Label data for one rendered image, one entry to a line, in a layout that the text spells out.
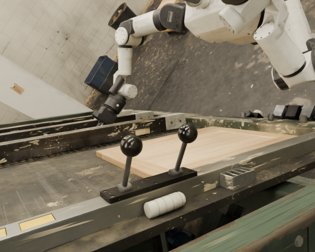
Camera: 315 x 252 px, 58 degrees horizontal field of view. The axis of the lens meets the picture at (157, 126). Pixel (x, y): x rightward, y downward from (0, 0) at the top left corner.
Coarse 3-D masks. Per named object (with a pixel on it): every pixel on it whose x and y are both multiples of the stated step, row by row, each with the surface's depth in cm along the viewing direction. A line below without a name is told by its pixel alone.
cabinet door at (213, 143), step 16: (208, 128) 126; (224, 128) 122; (144, 144) 106; (160, 144) 104; (176, 144) 101; (192, 144) 99; (208, 144) 97; (224, 144) 95; (240, 144) 93; (256, 144) 89; (112, 160) 89; (144, 160) 83; (160, 160) 83; (176, 160) 81; (192, 160) 80; (208, 160) 77; (144, 176) 73
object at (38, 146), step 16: (96, 128) 122; (112, 128) 125; (128, 128) 130; (160, 128) 139; (0, 144) 103; (16, 144) 105; (32, 144) 108; (48, 144) 111; (64, 144) 115; (80, 144) 118; (0, 160) 103; (16, 160) 106
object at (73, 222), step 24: (288, 144) 78; (312, 144) 82; (192, 168) 65; (216, 168) 63; (264, 168) 71; (168, 192) 56; (192, 192) 59; (72, 216) 46; (96, 216) 48; (120, 216) 50; (0, 240) 40; (24, 240) 42; (48, 240) 44
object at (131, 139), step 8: (128, 136) 46; (136, 136) 47; (120, 144) 47; (128, 144) 46; (136, 144) 46; (128, 152) 46; (136, 152) 46; (128, 160) 49; (128, 168) 50; (128, 176) 51; (120, 184) 53; (128, 184) 53
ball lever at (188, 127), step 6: (180, 126) 53; (186, 126) 52; (192, 126) 53; (180, 132) 53; (186, 132) 52; (192, 132) 52; (180, 138) 53; (186, 138) 52; (192, 138) 52; (186, 144) 55; (180, 150) 56; (180, 156) 56; (180, 162) 57; (174, 168) 59; (180, 168) 59; (174, 174) 58
